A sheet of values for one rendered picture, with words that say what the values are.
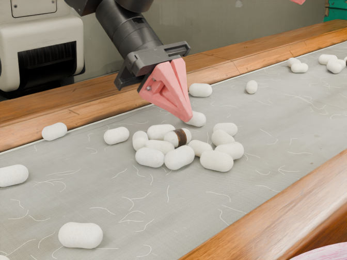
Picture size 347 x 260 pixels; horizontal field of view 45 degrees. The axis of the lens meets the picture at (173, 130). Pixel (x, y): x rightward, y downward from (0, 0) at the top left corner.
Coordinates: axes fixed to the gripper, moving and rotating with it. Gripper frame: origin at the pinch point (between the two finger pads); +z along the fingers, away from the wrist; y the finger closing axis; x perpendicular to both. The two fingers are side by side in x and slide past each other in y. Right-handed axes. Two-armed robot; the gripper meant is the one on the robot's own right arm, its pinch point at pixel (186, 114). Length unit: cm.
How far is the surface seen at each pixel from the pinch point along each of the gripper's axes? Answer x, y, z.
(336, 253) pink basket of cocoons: -17.7, -11.9, 20.8
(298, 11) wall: 61, 160, -57
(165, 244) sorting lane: -8.4, -17.8, 13.6
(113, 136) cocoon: 2.1, -10.0, -1.3
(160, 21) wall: 135, 152, -123
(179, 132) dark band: -2.0, -4.4, 2.7
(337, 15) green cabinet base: 14, 84, -19
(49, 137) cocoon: 6.7, -15.2, -5.9
